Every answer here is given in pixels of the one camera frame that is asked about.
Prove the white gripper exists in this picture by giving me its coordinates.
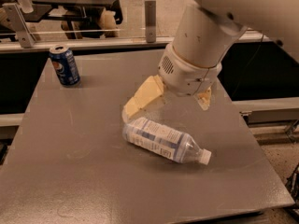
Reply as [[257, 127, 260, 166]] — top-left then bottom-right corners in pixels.
[[121, 44, 221, 123]]

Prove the clear plastic water bottle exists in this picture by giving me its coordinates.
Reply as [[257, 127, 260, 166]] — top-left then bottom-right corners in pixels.
[[122, 118, 211, 165]]

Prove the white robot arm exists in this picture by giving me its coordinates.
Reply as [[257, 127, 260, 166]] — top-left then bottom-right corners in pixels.
[[122, 0, 299, 122]]

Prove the seated person in background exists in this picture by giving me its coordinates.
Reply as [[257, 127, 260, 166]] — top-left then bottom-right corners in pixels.
[[73, 7, 119, 39]]

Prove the blue Pepsi soda can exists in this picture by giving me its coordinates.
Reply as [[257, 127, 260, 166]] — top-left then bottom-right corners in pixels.
[[50, 45, 80, 87]]

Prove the black background desk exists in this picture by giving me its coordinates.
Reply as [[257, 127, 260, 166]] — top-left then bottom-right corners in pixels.
[[23, 0, 118, 22]]

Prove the black cable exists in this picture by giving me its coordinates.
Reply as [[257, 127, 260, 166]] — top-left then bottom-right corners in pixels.
[[230, 33, 265, 98]]

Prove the middle metal rail bracket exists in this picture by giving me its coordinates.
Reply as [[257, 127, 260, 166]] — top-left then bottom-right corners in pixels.
[[145, 0, 156, 43]]

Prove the metal rail bracket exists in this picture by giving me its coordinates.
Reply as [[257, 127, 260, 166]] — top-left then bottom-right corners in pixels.
[[3, 3, 36, 49], [145, 0, 156, 43]]

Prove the metal guard rail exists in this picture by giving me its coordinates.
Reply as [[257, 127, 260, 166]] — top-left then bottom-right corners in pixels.
[[0, 31, 299, 54]]

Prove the left metal rail bracket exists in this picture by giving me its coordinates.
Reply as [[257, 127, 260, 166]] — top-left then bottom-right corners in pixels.
[[3, 3, 36, 49]]

